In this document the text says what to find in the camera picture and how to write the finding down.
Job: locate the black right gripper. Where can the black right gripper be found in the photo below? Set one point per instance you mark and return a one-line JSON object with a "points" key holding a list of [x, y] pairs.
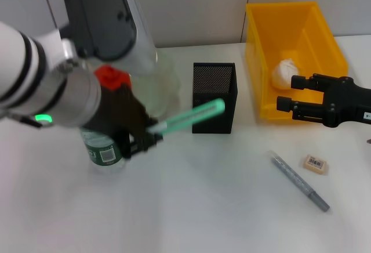
{"points": [[345, 105]]}

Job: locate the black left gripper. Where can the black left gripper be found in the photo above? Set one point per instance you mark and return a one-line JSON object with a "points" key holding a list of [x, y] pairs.
{"points": [[121, 111]]}

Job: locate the white paper ball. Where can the white paper ball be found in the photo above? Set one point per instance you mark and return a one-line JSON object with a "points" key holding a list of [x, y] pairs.
{"points": [[284, 71]]}

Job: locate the clear bottle green label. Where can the clear bottle green label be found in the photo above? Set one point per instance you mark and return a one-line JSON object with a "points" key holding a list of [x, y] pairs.
{"points": [[101, 154]]}

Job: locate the mint green utility knife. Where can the mint green utility knife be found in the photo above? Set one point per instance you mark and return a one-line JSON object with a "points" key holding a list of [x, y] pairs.
{"points": [[197, 112]]}

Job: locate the red-orange toy orange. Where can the red-orange toy orange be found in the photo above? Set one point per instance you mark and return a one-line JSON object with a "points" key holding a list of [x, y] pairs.
{"points": [[111, 77]]}

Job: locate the beige eraser with barcode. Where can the beige eraser with barcode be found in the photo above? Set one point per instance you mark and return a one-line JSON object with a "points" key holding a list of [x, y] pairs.
{"points": [[314, 163]]}

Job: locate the grey marker pen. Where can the grey marker pen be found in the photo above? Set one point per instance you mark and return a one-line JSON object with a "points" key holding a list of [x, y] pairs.
{"points": [[292, 177]]}

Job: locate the translucent green fruit plate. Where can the translucent green fruit plate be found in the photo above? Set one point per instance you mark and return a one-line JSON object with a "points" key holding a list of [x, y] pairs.
{"points": [[165, 90]]}

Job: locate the black mesh pen holder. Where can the black mesh pen holder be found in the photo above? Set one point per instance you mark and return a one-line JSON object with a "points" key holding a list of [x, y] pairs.
{"points": [[213, 122]]}

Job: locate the yellow plastic bin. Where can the yellow plastic bin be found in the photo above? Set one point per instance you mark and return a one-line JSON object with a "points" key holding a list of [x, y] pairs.
{"points": [[261, 47]]}

